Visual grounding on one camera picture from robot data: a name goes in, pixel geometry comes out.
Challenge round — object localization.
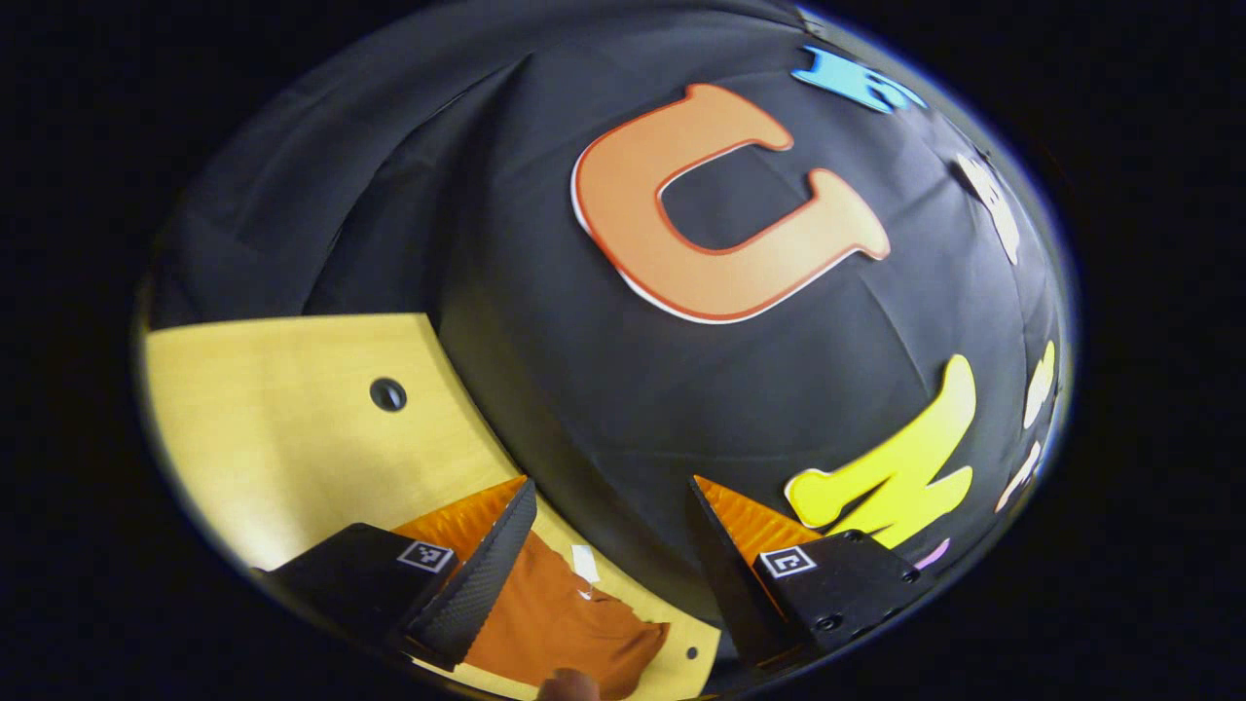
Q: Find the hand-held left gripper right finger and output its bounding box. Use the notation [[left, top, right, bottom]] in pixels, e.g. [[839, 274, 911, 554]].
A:
[[689, 475, 924, 665]]

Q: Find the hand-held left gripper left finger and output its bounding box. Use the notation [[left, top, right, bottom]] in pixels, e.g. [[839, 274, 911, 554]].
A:
[[253, 477, 538, 673]]

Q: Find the orange jacket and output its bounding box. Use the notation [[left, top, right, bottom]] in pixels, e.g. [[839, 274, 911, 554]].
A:
[[461, 531, 672, 701]]

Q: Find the black backdrop cloth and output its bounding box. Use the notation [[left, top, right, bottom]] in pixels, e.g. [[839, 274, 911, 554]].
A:
[[146, 0, 1074, 646]]

